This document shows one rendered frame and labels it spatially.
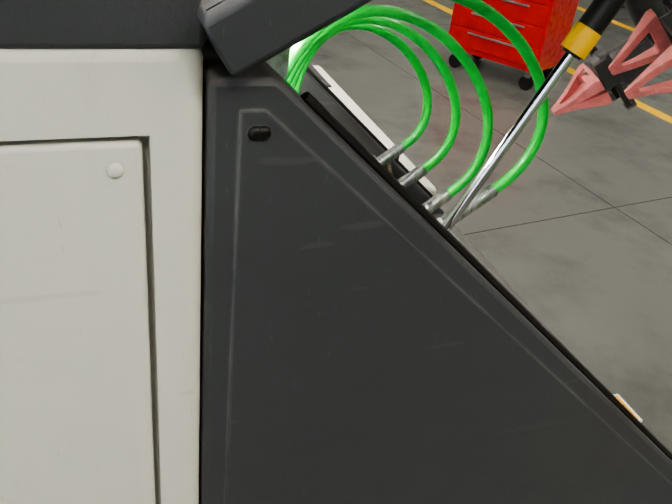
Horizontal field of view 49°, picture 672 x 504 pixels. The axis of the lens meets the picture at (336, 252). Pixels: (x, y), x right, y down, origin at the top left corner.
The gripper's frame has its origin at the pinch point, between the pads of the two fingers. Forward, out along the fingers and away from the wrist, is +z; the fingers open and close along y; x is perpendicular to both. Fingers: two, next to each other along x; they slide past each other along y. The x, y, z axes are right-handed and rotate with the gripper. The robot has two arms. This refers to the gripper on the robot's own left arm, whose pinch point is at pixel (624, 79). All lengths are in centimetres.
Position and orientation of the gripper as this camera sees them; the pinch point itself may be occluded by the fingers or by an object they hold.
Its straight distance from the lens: 96.9
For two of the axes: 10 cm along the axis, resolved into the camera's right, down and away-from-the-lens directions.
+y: 1.2, 7.3, -6.7
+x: 6.1, 4.8, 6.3
